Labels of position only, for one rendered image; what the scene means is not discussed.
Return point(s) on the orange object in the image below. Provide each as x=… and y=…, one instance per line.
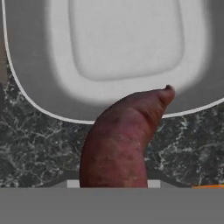
x=208, y=186

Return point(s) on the reddish brown sweet potato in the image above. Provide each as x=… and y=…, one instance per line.
x=119, y=145

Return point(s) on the white tupperware container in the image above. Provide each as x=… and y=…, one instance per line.
x=125, y=49

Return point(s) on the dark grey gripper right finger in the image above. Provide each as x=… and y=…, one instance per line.
x=157, y=180

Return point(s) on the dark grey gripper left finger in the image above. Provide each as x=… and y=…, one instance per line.
x=70, y=181

